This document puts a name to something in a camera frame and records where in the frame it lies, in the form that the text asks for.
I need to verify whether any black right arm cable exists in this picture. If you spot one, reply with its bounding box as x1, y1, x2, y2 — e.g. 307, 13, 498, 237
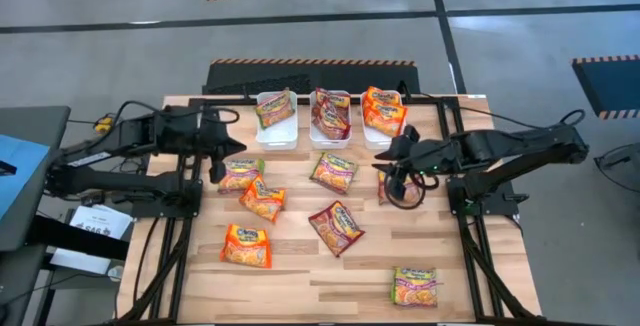
381, 108, 587, 211

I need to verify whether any white plastic bin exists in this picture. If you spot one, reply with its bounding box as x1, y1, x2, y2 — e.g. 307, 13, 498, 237
255, 90, 300, 151
360, 89, 410, 151
308, 90, 354, 150

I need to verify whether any yellow power plug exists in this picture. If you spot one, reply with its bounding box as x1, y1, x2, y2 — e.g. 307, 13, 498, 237
94, 115, 115, 135

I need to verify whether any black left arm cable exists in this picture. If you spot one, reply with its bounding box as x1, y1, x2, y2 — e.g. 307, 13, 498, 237
113, 99, 242, 128

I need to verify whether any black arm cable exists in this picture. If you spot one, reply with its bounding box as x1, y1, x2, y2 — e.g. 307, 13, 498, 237
381, 108, 587, 211
113, 99, 242, 128

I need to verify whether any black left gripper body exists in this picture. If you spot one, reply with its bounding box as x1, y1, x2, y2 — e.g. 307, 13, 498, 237
197, 109, 232, 161

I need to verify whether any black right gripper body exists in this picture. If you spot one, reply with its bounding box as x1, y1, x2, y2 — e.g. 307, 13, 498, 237
397, 138, 451, 173

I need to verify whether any white printed paper sheet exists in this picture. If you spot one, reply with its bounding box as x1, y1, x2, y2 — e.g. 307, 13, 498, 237
49, 204, 134, 276

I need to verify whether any black aluminium table frame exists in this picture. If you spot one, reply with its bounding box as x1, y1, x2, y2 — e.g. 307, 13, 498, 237
117, 95, 544, 326

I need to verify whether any blue sheet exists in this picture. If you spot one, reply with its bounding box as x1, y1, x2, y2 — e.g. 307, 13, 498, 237
0, 133, 51, 221

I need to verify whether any black desk foot bar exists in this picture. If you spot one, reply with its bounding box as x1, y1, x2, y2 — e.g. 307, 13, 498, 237
24, 214, 131, 262

